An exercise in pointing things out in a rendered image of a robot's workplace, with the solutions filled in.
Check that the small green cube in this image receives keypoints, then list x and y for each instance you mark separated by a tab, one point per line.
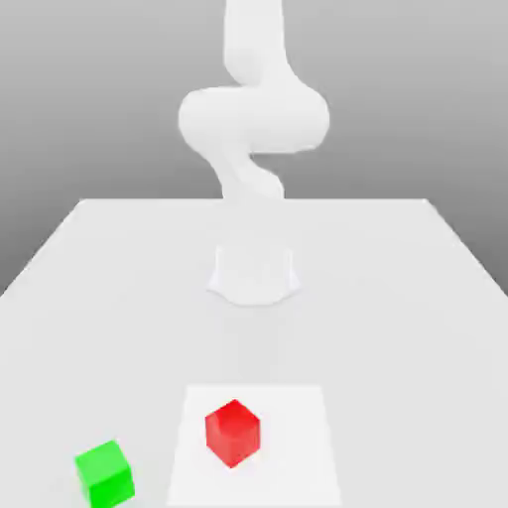
104	474

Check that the small red cube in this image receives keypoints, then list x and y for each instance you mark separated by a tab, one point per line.
232	433

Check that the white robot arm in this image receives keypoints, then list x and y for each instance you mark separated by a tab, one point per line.
254	119

